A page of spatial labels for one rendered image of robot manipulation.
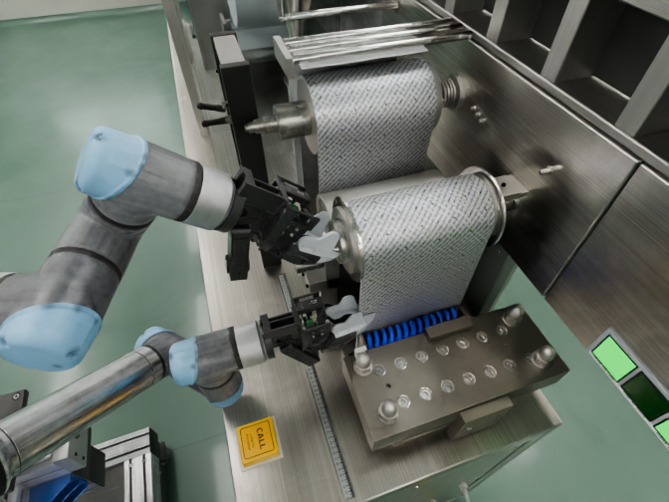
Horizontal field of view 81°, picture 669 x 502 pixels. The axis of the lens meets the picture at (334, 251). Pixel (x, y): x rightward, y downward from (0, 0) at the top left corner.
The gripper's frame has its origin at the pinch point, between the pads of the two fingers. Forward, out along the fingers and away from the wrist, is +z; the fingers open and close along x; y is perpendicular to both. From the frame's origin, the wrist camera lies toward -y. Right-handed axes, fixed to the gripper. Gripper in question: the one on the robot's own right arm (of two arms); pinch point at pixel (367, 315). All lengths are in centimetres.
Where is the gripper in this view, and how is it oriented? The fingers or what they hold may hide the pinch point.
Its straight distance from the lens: 76.2
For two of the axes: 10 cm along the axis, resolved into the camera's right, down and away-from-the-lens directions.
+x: -3.2, -7.2, 6.2
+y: 0.0, -6.5, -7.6
